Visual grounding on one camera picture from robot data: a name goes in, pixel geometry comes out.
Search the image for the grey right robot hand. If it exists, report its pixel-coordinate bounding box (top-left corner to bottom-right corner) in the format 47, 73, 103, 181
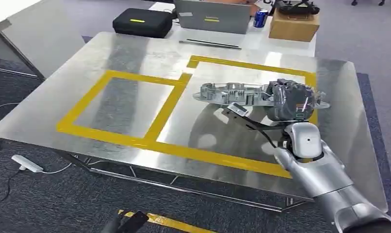
266, 78, 316, 122

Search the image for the silver plastic wheel hubcap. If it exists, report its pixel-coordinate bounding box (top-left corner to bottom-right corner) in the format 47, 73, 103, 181
192, 81, 331, 111

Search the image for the white table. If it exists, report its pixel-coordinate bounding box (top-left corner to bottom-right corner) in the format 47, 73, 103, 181
148, 1, 318, 58

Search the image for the brown cardboard box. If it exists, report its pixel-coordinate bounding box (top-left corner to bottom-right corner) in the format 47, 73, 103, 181
268, 9, 321, 43

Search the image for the blue drink can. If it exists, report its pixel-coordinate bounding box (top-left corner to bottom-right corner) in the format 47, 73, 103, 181
253, 8, 270, 29

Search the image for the black controller device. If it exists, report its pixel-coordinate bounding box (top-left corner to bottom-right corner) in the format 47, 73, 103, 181
274, 0, 321, 16

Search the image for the thin grey metal bar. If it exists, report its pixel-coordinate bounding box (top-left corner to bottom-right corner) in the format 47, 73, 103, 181
178, 38, 243, 51

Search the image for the grey laptop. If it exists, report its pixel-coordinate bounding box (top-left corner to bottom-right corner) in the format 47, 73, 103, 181
173, 0, 253, 35

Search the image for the yellow tape on bench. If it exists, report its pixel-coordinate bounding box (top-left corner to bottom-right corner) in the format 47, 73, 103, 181
55, 55, 319, 180

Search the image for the steel bench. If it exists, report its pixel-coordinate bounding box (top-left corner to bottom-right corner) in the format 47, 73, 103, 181
0, 31, 389, 213

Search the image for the black carry case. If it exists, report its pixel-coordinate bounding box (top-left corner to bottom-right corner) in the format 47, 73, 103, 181
112, 8, 174, 39

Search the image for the yellow floor tape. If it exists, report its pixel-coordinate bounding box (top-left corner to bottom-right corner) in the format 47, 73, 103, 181
118, 209, 216, 233

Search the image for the white power strip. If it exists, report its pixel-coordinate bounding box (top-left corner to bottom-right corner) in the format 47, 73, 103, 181
11, 154, 45, 174

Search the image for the white desk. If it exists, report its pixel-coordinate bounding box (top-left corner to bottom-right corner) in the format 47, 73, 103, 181
0, 0, 48, 82

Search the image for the white cable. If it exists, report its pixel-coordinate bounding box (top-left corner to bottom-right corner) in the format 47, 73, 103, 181
40, 162, 75, 175

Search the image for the black cable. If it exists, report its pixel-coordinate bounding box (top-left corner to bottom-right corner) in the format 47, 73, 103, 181
0, 168, 22, 207

